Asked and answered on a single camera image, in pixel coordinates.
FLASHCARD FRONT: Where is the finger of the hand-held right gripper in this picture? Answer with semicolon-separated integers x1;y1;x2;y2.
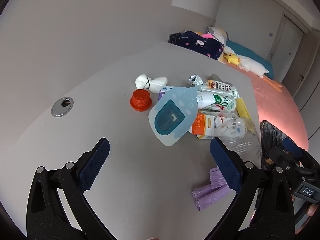
282;137;307;158
268;146;297;174

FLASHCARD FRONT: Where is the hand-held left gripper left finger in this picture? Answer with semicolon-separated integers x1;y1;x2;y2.
26;137;113;240

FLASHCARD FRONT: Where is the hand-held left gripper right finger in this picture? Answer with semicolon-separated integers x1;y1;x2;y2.
205;137;295;240

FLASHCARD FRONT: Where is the purple garbage bag roll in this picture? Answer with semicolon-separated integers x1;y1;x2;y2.
192;184;232;209
209;167;227;190

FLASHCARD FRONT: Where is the black trash bag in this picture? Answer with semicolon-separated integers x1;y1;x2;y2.
259;120;288;171

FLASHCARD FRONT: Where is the clear plastic bottle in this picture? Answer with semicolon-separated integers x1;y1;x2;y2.
214;117;263;168

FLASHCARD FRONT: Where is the white and orange packet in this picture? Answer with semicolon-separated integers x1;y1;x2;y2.
189;112;238;140

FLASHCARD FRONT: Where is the yellow packet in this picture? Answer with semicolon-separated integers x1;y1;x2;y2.
236;97;256;133

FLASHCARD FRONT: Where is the white bottle with green label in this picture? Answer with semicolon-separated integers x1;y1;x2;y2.
196;91;237;112

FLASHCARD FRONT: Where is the light blue plastic pouch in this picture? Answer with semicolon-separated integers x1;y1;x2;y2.
148;86;198;147

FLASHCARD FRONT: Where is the red bottle cap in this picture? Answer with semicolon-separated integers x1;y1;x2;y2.
130;89;153;111

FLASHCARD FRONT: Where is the pastel puzzle cube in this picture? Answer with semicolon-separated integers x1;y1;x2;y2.
158;85;175;102

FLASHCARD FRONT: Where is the person's right hand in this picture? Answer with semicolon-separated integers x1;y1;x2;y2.
308;203;319;217

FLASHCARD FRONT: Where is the pink bed sheet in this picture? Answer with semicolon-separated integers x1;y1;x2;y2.
217;55;309;155

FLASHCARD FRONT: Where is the pale green snack bar wrapper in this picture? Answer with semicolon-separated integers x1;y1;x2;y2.
187;74;240;99

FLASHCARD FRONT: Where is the white goose plush toy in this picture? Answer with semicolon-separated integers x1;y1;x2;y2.
223;45;283;93

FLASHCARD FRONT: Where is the white tied cloth bundle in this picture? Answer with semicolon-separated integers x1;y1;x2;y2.
135;74;168;94

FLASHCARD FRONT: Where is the white door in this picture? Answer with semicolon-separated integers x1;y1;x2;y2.
266;14;306;81

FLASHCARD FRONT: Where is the teal pillow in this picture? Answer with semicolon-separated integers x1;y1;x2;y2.
226;40;274;79

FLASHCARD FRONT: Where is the yellow duck plush toy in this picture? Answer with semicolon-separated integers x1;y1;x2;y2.
224;53;242;66

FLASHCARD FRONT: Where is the navy printed blanket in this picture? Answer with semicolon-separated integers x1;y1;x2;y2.
175;31;224;61

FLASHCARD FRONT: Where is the white and yellow pillow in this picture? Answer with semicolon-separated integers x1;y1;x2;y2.
207;26;231;48

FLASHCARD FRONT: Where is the silver desk cable grommet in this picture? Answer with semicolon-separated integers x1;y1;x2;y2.
51;97;74;117

